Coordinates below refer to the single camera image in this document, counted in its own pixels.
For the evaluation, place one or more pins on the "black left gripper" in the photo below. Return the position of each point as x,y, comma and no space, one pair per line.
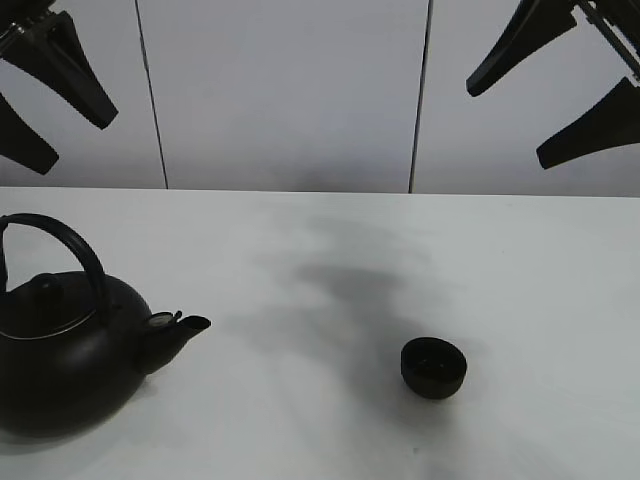
45,45

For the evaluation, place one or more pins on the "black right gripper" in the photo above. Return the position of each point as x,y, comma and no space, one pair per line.
614,120

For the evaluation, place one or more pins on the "black cast iron teapot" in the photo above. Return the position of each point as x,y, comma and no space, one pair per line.
77,345

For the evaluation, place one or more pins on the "small black teacup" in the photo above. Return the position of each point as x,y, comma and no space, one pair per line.
432,368

